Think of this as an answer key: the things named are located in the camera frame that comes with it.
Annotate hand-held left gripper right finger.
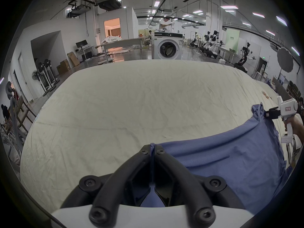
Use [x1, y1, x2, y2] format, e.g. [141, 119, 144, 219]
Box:
[154, 144, 245, 225]

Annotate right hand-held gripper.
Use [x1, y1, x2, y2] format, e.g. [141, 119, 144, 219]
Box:
[264, 95, 299, 143]

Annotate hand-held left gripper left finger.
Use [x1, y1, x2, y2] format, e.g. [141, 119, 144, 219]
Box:
[60, 144, 152, 226]

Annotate blue shirt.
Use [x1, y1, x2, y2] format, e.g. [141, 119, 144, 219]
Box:
[140, 103, 293, 215]

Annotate person's right hand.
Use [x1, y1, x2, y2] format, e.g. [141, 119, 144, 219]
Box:
[284, 115, 304, 143]

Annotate round grey reflector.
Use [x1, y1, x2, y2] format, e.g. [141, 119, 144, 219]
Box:
[277, 47, 294, 73]

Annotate white and black robot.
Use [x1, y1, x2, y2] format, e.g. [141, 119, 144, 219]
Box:
[234, 42, 257, 73]

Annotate bed with beige sheet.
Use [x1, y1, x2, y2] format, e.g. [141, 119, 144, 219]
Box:
[20, 59, 297, 213]

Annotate white table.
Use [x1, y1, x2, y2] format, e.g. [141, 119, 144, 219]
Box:
[218, 46, 239, 64]

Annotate group of white robots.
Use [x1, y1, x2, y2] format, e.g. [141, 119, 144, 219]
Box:
[189, 30, 225, 59]

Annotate white washing machine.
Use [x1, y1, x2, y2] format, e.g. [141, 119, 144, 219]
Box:
[152, 31, 184, 60]

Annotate wooden chair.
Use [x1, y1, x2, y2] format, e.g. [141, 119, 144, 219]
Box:
[13, 95, 37, 133]

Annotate low brown carton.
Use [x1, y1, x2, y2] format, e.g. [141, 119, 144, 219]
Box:
[56, 59, 71, 75]

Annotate tall brown carton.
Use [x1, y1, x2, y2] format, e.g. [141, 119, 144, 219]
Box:
[67, 51, 81, 67]

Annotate long table with cloths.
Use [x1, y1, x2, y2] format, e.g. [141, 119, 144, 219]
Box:
[95, 37, 147, 64]

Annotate desk with black monitors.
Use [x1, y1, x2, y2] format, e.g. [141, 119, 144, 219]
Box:
[75, 40, 96, 62]

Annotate group of people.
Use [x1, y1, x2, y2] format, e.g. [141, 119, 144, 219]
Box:
[1, 81, 18, 128]

